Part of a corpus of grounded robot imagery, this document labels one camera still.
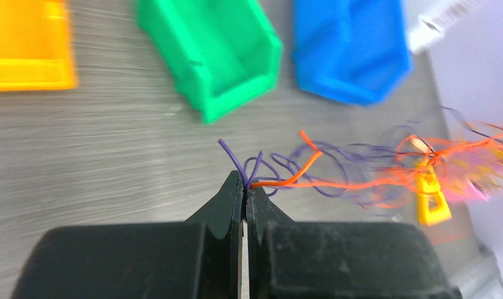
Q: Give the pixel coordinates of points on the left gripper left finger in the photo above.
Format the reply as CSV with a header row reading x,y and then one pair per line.
x,y
199,257

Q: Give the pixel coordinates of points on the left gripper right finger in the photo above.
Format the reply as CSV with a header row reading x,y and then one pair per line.
x,y
290,259

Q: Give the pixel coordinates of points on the yellow triangle block right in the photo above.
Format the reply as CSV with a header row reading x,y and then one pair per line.
x,y
432,207

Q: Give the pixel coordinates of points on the wooden block right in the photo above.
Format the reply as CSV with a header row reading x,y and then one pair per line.
x,y
419,148

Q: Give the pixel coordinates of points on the pink metronome box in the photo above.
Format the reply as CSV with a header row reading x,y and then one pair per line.
x,y
471,176

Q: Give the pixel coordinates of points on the green plastic bin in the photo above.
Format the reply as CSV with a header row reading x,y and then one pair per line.
x,y
221,54

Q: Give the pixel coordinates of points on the blue plastic bin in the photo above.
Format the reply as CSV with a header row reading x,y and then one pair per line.
x,y
354,52

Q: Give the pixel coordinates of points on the white metronome box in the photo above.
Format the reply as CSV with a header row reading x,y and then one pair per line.
x,y
428,21

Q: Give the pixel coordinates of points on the orange plastic bin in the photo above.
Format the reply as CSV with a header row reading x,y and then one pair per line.
x,y
36,46

